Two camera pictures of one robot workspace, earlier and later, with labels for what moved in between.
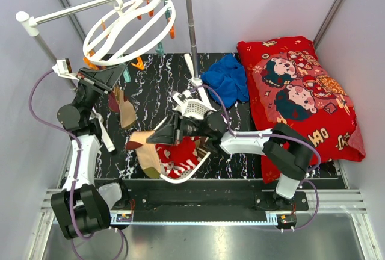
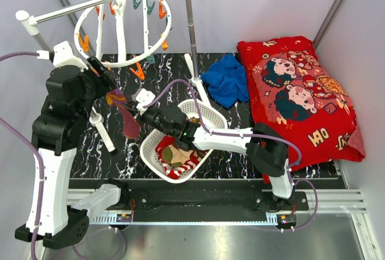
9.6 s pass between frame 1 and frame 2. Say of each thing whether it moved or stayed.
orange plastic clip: moved
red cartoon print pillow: stayed
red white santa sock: stayed
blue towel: stayed
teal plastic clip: moved
